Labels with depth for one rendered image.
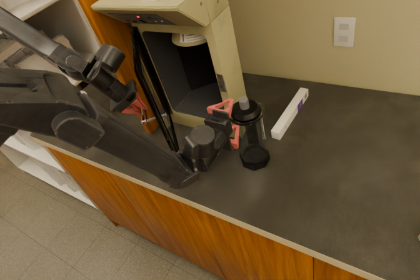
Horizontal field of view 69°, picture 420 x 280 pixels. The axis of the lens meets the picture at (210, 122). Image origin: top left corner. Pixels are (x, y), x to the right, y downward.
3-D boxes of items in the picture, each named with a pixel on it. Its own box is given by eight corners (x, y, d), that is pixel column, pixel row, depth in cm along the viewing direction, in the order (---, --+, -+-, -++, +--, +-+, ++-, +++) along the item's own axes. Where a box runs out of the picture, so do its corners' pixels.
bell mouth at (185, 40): (189, 19, 113) (185, 5, 110) (231, 20, 104) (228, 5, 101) (161, 44, 104) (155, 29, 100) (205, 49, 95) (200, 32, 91)
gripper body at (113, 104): (114, 102, 98) (95, 89, 93) (137, 81, 95) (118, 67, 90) (115, 114, 93) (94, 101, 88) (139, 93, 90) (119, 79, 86)
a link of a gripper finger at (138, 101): (136, 112, 102) (114, 97, 97) (151, 99, 101) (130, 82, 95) (137, 125, 97) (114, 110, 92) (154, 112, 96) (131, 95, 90)
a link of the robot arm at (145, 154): (20, 89, 44) (42, 139, 38) (50, 62, 44) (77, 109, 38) (163, 167, 81) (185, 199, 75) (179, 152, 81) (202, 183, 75)
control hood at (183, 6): (128, 19, 101) (115, -11, 95) (211, 22, 85) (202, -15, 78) (104, 37, 95) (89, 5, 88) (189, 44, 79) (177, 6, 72)
